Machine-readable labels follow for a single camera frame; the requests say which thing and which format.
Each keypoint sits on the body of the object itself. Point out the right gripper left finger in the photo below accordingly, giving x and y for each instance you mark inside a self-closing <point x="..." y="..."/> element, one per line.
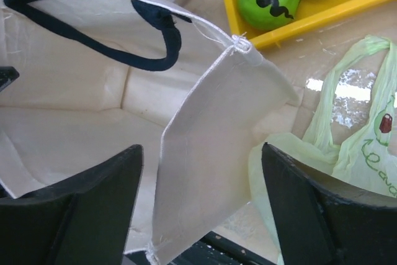
<point x="83" y="219"/>

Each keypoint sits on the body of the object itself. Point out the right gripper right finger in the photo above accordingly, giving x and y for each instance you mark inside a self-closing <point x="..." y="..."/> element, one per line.
<point x="322" y="220"/>

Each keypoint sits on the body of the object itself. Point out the light green plastic bag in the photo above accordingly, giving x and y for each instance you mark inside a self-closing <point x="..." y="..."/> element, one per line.
<point x="365" y="159"/>

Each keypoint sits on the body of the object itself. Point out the cream canvas tote bag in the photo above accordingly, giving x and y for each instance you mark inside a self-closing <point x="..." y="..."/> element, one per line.
<point x="97" y="76"/>

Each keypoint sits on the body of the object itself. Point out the yellow plastic fruit tray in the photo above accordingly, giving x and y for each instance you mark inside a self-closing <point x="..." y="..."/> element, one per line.
<point x="311" y="15"/>

